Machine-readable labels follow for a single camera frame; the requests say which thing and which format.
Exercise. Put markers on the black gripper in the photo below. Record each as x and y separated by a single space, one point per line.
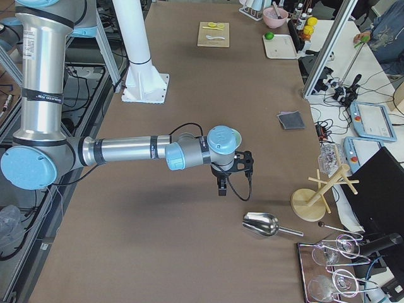
219 172

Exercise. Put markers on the white ceramic spoon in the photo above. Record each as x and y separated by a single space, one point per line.
210 37

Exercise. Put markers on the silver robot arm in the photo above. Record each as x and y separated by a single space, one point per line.
41 153

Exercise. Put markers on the pink bowl of ice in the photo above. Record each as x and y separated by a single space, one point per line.
271 18

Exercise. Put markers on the metal scoop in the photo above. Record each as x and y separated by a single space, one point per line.
266 224

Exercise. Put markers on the grey folded cloth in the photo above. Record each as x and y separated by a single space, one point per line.
291 120

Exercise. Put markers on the wooden mug tree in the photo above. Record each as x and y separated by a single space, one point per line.
311 205

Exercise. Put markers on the blue teach pendant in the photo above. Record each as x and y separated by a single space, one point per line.
372 121
359 150

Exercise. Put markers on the wine glass rack tray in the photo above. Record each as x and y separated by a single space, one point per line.
327 269

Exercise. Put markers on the bamboo cutting board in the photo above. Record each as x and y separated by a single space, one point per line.
203 42

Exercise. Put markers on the cream rabbit tray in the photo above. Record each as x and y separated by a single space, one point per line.
280 46

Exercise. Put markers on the green lime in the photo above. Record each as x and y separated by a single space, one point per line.
269 36

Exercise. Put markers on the yellow plastic knife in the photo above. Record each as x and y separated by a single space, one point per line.
213 28

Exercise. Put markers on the black monitor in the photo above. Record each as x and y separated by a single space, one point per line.
378 205

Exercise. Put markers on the steel muddler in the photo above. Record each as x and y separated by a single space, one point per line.
277 11

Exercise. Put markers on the yellow lemon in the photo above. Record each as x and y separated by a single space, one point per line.
312 21

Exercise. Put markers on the white pedestal column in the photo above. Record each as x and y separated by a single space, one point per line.
143 82

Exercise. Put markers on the aluminium frame post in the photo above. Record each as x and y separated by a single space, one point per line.
335 31

